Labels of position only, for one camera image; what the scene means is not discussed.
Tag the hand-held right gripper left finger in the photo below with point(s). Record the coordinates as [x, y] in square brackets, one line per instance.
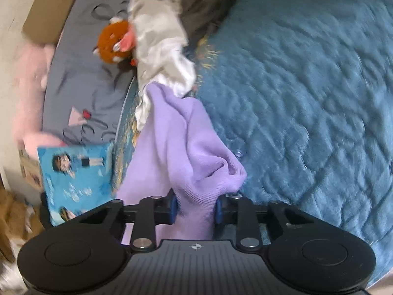
[173, 210]

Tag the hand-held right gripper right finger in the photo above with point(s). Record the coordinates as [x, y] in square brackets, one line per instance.
[218, 213]

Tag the purple hoodie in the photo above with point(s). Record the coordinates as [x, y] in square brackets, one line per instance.
[190, 147]

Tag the blue cartoon print pillow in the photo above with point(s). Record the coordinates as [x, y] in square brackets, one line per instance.
[76, 184]

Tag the blue floral quilt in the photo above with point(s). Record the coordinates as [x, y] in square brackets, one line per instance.
[307, 98]

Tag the white garment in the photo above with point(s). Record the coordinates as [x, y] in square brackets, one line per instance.
[156, 37]

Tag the pink garment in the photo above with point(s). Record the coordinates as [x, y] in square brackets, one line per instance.
[126, 41]

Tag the red panda plush toy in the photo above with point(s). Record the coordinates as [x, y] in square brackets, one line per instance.
[110, 40]

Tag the pink plush toy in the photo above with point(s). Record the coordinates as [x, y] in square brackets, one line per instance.
[27, 92]

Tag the dark grey garment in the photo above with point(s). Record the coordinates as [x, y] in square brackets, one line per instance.
[205, 6]

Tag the tan cushion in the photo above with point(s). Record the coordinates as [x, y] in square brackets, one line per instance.
[52, 9]

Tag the wooden picture frame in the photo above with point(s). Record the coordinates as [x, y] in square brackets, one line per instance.
[29, 172]

